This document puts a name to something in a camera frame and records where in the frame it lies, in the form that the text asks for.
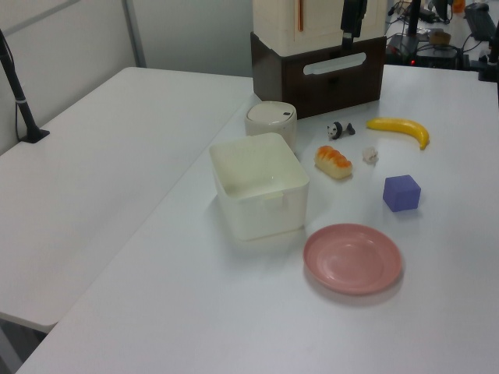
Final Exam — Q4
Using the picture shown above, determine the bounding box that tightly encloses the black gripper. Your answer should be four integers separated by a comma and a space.
340, 0, 369, 51

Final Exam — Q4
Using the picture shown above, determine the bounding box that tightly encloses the orange glazed toy bread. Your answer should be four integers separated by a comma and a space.
314, 145, 354, 181

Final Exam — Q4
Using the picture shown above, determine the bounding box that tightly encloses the pink plastic plate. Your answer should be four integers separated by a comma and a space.
303, 223, 403, 295

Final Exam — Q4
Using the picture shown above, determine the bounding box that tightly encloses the dark brown drawer box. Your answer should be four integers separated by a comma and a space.
249, 30, 386, 120

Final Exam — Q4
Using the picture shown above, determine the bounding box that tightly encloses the black monitor stand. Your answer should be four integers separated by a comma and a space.
389, 0, 424, 63

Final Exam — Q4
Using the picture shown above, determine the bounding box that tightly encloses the panda figurine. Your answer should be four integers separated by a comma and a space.
326, 121, 356, 140

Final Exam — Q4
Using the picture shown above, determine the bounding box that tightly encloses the small brown cardboard item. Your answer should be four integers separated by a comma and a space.
427, 30, 452, 45

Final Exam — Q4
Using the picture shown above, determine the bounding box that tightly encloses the yellow toy banana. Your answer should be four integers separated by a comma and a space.
365, 117, 430, 151

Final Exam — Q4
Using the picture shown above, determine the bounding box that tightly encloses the small cream lidded trash can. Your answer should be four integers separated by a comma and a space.
244, 101, 298, 153

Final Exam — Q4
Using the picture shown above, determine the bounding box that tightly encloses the black desk clamp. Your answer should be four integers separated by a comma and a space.
477, 23, 499, 83

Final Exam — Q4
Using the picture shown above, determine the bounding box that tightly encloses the purple cube block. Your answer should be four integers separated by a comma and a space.
382, 174, 422, 212

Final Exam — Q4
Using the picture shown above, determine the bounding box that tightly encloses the white square plastic bin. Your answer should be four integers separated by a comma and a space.
208, 132, 310, 242

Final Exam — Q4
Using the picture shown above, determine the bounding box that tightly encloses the cream storage box with handles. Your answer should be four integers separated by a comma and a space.
252, 0, 387, 55

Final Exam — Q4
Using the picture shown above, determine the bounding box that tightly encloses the black camera stand pole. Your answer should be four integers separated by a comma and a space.
0, 29, 51, 145

